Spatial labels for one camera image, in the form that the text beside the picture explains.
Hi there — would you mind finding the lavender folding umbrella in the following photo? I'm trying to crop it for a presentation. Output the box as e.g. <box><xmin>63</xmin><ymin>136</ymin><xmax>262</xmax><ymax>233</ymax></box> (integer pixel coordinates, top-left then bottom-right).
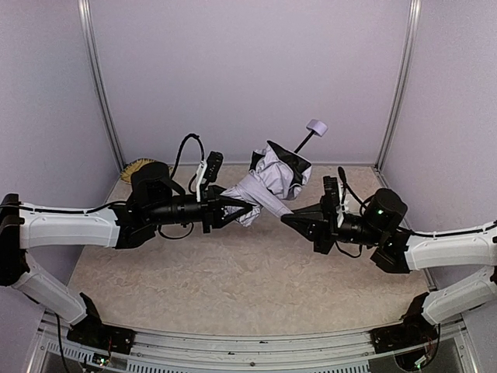
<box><xmin>222</xmin><ymin>140</ymin><xmax>312</xmax><ymax>227</ymax></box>

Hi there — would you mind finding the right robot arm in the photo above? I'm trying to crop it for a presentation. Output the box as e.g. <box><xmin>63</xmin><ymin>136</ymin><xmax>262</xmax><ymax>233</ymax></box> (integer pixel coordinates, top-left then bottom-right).
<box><xmin>280</xmin><ymin>168</ymin><xmax>496</xmax><ymax>326</ymax></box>

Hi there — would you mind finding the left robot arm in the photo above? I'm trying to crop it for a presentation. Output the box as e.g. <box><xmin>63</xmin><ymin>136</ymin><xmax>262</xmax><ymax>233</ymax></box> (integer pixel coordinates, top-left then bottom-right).
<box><xmin>1</xmin><ymin>162</ymin><xmax>252</xmax><ymax>329</ymax></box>

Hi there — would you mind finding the yellow woven mat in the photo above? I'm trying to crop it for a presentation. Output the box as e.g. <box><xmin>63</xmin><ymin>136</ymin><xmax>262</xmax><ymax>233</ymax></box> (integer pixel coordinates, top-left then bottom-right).
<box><xmin>120</xmin><ymin>158</ymin><xmax>155</xmax><ymax>184</ymax></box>

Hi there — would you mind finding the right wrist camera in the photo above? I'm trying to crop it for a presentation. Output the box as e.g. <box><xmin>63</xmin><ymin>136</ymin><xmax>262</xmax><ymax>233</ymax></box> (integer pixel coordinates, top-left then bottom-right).
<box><xmin>336</xmin><ymin>182</ymin><xmax>360</xmax><ymax>228</ymax></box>

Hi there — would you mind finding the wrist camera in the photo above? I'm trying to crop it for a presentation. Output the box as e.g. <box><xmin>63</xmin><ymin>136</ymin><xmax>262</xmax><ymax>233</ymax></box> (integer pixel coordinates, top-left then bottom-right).
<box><xmin>336</xmin><ymin>182</ymin><xmax>360</xmax><ymax>228</ymax></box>
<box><xmin>195</xmin><ymin>151</ymin><xmax>224</xmax><ymax>202</ymax></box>

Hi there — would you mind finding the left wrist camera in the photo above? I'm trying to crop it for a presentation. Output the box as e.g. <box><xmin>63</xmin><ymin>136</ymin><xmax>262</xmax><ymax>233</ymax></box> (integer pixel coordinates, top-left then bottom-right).
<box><xmin>195</xmin><ymin>151</ymin><xmax>224</xmax><ymax>202</ymax></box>

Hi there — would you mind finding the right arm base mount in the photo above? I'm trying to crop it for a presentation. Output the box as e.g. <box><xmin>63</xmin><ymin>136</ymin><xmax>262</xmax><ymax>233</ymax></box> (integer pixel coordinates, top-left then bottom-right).
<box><xmin>370</xmin><ymin>323</ymin><xmax>439</xmax><ymax>354</ymax></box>

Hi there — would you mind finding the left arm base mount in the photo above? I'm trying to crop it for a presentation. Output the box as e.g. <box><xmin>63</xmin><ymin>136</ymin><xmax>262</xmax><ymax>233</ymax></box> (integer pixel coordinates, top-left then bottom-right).
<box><xmin>67</xmin><ymin>324</ymin><xmax>136</xmax><ymax>355</ymax></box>

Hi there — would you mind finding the right aluminium frame post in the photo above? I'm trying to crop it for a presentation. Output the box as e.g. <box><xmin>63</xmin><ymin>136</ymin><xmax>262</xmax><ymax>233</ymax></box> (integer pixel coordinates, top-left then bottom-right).
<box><xmin>375</xmin><ymin>0</ymin><xmax>422</xmax><ymax>174</ymax></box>

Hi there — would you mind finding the aluminium frame post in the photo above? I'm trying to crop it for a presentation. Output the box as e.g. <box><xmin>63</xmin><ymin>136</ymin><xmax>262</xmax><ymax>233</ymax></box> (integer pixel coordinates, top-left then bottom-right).
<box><xmin>78</xmin><ymin>0</ymin><xmax>126</xmax><ymax>171</ymax></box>
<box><xmin>375</xmin><ymin>0</ymin><xmax>422</xmax><ymax>174</ymax></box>

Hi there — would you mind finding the front aluminium rail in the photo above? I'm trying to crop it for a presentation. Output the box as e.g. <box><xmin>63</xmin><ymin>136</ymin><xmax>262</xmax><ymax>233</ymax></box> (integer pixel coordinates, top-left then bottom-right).
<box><xmin>23</xmin><ymin>312</ymin><xmax>481</xmax><ymax>372</ymax></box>

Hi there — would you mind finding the left aluminium frame post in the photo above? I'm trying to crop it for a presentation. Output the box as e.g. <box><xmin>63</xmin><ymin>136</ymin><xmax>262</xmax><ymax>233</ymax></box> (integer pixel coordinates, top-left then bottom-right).
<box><xmin>78</xmin><ymin>0</ymin><xmax>126</xmax><ymax>171</ymax></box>

